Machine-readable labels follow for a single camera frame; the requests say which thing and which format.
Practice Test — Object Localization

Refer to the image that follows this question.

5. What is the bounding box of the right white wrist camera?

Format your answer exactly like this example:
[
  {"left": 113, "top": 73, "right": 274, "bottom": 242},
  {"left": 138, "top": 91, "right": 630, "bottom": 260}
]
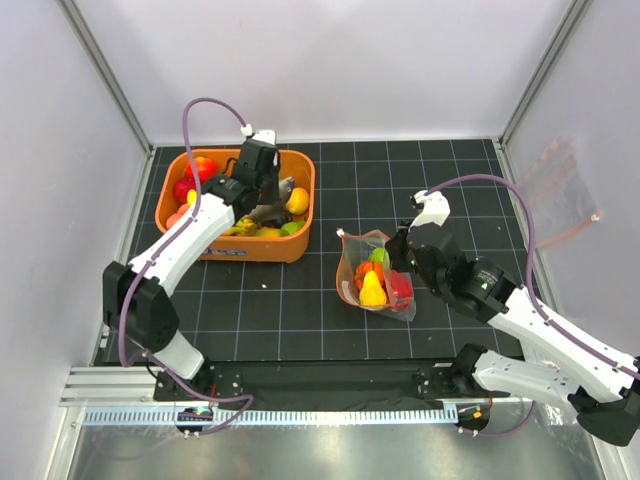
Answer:
[{"left": 410, "top": 190, "right": 451, "bottom": 228}]

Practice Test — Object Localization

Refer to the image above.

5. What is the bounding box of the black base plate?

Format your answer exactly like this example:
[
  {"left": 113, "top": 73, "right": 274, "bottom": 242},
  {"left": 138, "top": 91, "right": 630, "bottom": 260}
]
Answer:
[{"left": 152, "top": 357, "right": 511, "bottom": 412}]

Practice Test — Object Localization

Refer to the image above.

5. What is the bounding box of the green lime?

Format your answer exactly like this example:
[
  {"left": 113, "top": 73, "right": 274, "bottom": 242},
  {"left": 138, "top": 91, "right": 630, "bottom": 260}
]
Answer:
[{"left": 280, "top": 221, "right": 305, "bottom": 237}]

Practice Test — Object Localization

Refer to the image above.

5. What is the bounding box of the yellow lemon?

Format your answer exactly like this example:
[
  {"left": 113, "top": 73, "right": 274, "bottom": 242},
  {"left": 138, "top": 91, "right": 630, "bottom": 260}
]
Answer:
[{"left": 285, "top": 187, "right": 310, "bottom": 215}]

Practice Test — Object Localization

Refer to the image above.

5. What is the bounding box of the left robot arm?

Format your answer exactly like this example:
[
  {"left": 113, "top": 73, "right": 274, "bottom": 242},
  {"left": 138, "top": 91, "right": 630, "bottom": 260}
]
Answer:
[{"left": 102, "top": 130, "right": 280, "bottom": 400}]

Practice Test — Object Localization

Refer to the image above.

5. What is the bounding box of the grey beige fish toy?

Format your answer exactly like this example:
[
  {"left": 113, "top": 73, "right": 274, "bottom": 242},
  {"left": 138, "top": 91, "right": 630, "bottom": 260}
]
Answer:
[{"left": 247, "top": 176, "right": 295, "bottom": 223}]

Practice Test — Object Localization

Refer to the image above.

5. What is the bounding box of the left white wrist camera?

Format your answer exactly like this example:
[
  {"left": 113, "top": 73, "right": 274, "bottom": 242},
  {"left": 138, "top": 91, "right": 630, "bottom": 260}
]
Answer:
[{"left": 240, "top": 123, "right": 277, "bottom": 146}]

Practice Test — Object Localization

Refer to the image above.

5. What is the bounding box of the orange plastic basket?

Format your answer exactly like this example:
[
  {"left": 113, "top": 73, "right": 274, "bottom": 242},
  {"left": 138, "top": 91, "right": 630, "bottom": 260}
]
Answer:
[{"left": 155, "top": 147, "right": 316, "bottom": 263}]

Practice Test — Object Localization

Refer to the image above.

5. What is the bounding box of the small orange pumpkin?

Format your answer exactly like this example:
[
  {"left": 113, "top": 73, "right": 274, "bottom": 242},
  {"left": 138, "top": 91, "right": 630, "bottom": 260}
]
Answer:
[{"left": 354, "top": 262, "right": 385, "bottom": 290}]

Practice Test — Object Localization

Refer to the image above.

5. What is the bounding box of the slotted cable duct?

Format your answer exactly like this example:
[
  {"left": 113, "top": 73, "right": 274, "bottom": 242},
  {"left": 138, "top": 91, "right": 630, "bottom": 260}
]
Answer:
[{"left": 83, "top": 404, "right": 458, "bottom": 428}]

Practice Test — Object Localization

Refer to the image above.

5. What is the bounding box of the pink peach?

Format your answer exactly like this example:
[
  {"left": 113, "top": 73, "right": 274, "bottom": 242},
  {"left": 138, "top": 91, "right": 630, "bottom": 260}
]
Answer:
[{"left": 166, "top": 203, "right": 190, "bottom": 230}]

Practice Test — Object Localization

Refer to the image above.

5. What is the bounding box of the black grid mat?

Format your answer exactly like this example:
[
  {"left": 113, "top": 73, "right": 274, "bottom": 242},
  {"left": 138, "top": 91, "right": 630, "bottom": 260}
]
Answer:
[{"left": 173, "top": 139, "right": 522, "bottom": 361}]

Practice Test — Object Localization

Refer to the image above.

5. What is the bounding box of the light green round fruit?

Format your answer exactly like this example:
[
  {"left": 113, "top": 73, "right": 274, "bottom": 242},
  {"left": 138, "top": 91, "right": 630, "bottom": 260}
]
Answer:
[{"left": 368, "top": 247, "right": 391, "bottom": 269}]

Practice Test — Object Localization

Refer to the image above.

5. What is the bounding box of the clear zip bag red zipper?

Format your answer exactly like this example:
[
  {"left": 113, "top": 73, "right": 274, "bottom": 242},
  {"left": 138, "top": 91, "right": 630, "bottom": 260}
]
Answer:
[{"left": 336, "top": 229, "right": 416, "bottom": 322}]

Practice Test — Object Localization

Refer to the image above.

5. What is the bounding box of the orange yellow mango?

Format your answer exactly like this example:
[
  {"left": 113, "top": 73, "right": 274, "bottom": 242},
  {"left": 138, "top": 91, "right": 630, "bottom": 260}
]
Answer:
[{"left": 359, "top": 271, "right": 387, "bottom": 308}]

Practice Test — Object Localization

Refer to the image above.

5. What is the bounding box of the red orange tomato toy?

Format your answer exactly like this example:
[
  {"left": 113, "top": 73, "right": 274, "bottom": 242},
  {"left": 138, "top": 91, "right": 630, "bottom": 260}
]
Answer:
[{"left": 184, "top": 156, "right": 219, "bottom": 184}]

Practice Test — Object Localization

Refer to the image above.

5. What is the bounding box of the red bell pepper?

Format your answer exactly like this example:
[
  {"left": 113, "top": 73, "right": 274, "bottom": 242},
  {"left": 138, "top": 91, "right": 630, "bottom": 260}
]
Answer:
[{"left": 388, "top": 271, "right": 413, "bottom": 310}]

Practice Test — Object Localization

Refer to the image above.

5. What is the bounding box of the red apple toy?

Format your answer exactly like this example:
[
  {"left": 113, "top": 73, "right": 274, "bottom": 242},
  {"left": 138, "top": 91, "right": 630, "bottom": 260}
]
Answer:
[{"left": 172, "top": 177, "right": 196, "bottom": 205}]

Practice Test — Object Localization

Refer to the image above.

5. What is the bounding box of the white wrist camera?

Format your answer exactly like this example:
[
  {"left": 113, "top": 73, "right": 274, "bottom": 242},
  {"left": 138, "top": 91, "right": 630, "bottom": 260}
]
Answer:
[
  {"left": 240, "top": 123, "right": 277, "bottom": 146},
  {"left": 410, "top": 190, "right": 451, "bottom": 228}
]

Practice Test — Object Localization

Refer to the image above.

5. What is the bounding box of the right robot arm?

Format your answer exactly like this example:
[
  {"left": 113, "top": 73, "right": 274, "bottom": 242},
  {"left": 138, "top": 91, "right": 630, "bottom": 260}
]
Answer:
[{"left": 385, "top": 223, "right": 639, "bottom": 446}]

